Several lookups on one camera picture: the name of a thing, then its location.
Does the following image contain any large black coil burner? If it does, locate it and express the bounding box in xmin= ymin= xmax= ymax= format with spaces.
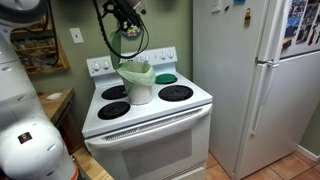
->
xmin=157 ymin=84 xmax=194 ymax=103

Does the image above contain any wooden spice rack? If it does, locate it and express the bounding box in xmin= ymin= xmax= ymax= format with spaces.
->
xmin=9 ymin=16 xmax=70 ymax=76

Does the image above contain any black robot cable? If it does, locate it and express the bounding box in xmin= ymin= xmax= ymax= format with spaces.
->
xmin=46 ymin=0 xmax=150 ymax=66

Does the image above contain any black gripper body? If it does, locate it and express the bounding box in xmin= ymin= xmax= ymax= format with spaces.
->
xmin=101 ymin=0 xmax=142 ymax=22

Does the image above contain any white electric stove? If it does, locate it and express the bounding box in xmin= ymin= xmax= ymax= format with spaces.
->
xmin=81 ymin=46 xmax=214 ymax=180

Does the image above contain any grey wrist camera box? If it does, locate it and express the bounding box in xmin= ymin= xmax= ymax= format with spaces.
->
xmin=132 ymin=0 xmax=148 ymax=16

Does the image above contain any yellow black fridge magnet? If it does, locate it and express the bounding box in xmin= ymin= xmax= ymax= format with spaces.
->
xmin=243 ymin=7 xmax=252 ymax=28

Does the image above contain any white refrigerator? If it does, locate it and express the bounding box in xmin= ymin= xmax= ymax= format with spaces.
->
xmin=192 ymin=0 xmax=320 ymax=180

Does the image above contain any dark green burner cover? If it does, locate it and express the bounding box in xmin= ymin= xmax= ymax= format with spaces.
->
xmin=155 ymin=73 xmax=178 ymax=85

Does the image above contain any white plastic bin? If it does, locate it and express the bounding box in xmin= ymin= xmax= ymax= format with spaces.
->
xmin=127 ymin=83 xmax=154 ymax=106

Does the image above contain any small black coil burner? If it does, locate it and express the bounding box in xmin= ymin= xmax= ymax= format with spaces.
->
xmin=101 ymin=84 xmax=129 ymax=101
xmin=97 ymin=101 xmax=132 ymax=121

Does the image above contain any light green bin liner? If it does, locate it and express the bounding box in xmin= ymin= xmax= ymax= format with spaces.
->
xmin=115 ymin=61 xmax=157 ymax=96

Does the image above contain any orange fridge magnet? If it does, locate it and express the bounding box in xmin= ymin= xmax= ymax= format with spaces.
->
xmin=282 ymin=38 xmax=293 ymax=50

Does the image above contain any small white dish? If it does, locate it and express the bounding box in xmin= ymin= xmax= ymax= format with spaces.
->
xmin=46 ymin=92 xmax=64 ymax=101

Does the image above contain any white light switch plate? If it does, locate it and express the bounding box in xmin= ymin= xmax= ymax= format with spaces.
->
xmin=69 ymin=27 xmax=85 ymax=45

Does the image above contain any dark wooden side counter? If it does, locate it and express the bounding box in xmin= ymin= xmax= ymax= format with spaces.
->
xmin=36 ymin=87 xmax=84 ymax=154

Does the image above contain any colourful decorative wall plate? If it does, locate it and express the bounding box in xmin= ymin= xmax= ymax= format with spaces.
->
xmin=121 ymin=23 xmax=143 ymax=38

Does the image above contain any white paper note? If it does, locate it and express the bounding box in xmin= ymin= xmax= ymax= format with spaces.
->
xmin=210 ymin=0 xmax=222 ymax=14

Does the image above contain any light wooden countertop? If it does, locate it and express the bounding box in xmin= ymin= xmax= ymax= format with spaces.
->
xmin=71 ymin=147 xmax=114 ymax=180

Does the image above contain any fridge photo collage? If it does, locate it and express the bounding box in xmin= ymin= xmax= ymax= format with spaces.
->
xmin=284 ymin=0 xmax=320 ymax=47

